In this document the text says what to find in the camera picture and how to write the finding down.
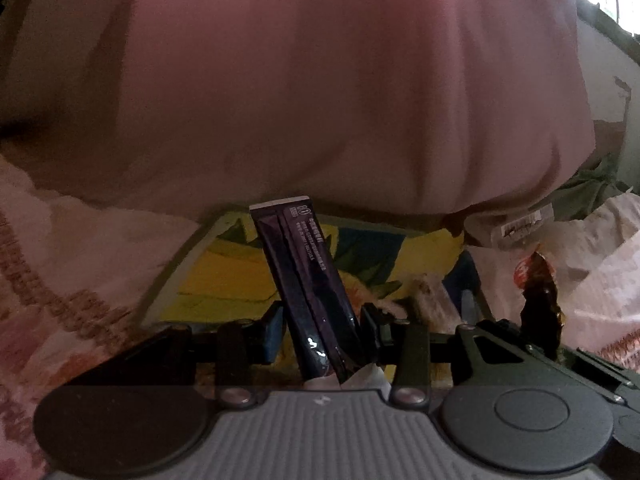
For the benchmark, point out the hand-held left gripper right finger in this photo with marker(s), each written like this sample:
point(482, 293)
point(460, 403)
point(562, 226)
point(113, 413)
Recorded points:
point(371, 327)

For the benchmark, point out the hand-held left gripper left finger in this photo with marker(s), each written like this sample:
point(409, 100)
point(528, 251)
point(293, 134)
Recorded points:
point(272, 332)

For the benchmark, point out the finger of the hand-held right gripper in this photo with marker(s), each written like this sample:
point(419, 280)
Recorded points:
point(595, 370)

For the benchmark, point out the pink pillow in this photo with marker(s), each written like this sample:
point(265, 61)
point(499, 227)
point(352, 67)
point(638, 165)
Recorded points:
point(300, 85)

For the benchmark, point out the green cloth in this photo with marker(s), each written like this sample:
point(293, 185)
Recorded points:
point(590, 190)

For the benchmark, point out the dark stick packet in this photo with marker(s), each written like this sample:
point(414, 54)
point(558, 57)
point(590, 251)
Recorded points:
point(300, 270)

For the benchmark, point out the grey box yellow blue print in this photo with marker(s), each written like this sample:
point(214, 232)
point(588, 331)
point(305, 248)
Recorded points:
point(210, 285)

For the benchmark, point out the clear puffed rice bar packet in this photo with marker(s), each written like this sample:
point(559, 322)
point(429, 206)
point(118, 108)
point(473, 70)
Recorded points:
point(432, 297)

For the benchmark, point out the dark brown candy wrapper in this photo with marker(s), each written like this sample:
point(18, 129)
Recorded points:
point(537, 305)

